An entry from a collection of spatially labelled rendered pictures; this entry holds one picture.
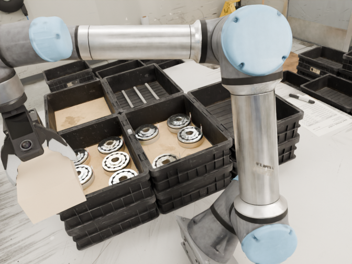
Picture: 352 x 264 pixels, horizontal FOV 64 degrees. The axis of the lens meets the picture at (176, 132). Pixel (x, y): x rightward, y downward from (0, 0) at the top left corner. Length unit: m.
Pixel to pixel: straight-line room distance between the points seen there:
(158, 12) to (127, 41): 3.99
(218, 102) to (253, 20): 0.87
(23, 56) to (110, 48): 0.18
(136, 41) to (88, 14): 3.68
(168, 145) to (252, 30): 0.71
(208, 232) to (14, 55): 0.60
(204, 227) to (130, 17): 3.92
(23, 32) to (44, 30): 0.04
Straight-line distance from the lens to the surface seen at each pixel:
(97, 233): 1.01
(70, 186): 0.67
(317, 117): 1.52
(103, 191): 0.88
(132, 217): 1.00
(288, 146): 1.16
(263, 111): 0.56
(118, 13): 4.41
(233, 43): 0.50
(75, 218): 0.95
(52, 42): 0.55
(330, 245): 1.03
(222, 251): 0.82
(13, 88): 0.62
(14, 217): 1.31
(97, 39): 0.65
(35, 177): 0.71
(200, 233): 0.81
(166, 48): 0.64
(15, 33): 0.57
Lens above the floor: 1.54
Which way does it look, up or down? 37 degrees down
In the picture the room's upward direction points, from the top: 9 degrees counter-clockwise
